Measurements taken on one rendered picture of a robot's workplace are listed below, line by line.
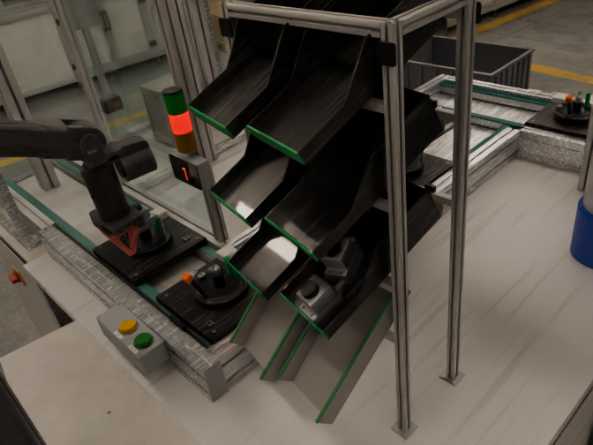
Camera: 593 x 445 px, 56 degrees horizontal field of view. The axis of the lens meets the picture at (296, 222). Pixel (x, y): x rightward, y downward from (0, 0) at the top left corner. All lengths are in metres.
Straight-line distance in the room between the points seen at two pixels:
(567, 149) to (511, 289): 0.66
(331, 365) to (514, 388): 0.42
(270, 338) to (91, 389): 0.49
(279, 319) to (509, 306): 0.60
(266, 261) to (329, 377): 0.24
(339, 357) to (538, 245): 0.80
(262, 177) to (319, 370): 0.38
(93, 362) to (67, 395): 0.10
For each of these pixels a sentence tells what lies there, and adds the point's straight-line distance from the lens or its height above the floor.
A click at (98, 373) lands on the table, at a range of 1.48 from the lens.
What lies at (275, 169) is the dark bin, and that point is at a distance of 0.97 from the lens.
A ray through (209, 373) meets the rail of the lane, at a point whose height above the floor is 0.95.
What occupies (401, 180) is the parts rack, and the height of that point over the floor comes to 1.44.
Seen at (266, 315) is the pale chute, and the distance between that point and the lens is 1.18.
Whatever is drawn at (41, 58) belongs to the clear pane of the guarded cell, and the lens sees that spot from 2.46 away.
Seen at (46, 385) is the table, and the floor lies 0.86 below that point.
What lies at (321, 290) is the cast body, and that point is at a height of 1.26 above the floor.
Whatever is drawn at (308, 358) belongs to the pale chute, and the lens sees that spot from 1.11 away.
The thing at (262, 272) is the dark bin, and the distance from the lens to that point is 1.05.
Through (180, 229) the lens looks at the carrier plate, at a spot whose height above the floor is 0.97.
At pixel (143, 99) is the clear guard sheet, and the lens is 1.61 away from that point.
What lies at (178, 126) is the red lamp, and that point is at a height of 1.33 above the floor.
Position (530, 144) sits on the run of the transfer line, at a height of 0.92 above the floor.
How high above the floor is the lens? 1.85
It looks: 34 degrees down
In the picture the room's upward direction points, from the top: 9 degrees counter-clockwise
